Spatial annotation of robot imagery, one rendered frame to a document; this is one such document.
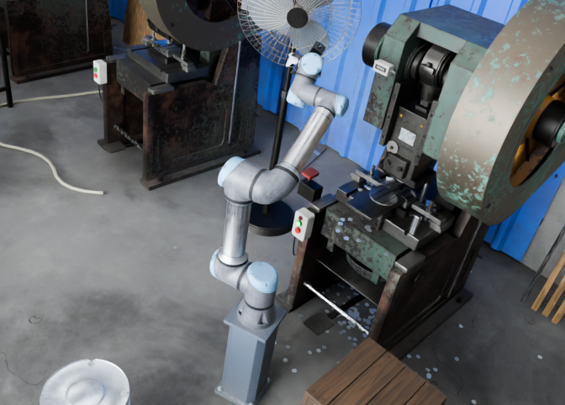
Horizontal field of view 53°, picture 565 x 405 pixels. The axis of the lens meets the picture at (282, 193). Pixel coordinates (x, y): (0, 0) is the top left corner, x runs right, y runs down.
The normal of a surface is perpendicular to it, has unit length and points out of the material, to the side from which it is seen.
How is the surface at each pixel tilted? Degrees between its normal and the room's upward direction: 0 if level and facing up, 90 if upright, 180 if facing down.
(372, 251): 90
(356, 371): 0
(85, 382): 0
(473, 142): 89
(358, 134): 90
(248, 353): 90
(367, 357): 0
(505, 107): 71
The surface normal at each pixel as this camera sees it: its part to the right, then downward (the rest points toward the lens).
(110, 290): 0.15, -0.81
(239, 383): -0.44, 0.45
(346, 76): -0.70, 0.32
